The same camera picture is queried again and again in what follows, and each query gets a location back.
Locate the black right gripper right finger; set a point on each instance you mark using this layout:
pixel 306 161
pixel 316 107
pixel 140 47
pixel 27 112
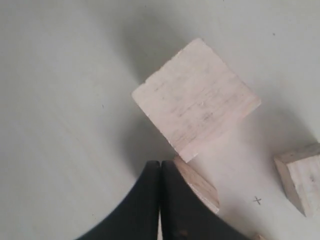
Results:
pixel 184 216

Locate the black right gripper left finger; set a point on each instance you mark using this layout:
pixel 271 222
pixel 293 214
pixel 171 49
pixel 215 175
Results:
pixel 137 216

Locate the second largest wooden cube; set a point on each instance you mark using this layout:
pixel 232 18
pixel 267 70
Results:
pixel 194 98

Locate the smallest wooden cube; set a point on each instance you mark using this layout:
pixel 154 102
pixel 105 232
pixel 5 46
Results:
pixel 299 172

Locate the third largest wooden cube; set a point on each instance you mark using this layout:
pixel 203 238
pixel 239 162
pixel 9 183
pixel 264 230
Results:
pixel 258 236

